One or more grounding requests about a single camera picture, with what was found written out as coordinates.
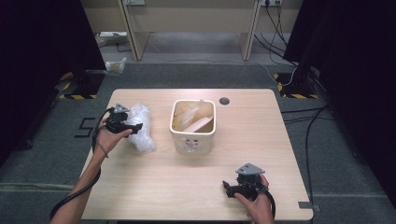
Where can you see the black curtain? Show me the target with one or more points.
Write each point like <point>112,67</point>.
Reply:
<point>358,62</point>
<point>40,62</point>

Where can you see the person's left hand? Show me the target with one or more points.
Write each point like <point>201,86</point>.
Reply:
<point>107,140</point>

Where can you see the grey tape piece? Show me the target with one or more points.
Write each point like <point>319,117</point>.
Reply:
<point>305,205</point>

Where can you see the person's right hand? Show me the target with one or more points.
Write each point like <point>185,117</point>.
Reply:
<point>260,208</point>

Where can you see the black stand base hazard tape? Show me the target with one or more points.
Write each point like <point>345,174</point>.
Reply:
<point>85,85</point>
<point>299,88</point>

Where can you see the white power strip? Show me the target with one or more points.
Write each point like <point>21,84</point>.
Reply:
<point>112,34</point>

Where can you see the thin black wrist band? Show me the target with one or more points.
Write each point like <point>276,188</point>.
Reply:
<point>104,151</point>

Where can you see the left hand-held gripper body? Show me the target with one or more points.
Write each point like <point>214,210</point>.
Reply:
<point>117,121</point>

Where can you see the small clear plastic bag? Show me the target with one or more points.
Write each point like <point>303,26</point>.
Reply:
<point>115,66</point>

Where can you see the light wooden desk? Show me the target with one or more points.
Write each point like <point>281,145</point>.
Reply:
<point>137,43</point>

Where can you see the white square bin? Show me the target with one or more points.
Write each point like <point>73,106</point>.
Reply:
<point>193,141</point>

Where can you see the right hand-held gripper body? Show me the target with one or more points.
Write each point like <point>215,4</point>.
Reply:
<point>250,183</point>

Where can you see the dark round table grommet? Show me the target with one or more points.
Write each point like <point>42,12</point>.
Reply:
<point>224,101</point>

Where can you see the white packet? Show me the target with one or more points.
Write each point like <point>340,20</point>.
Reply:
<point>200,124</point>

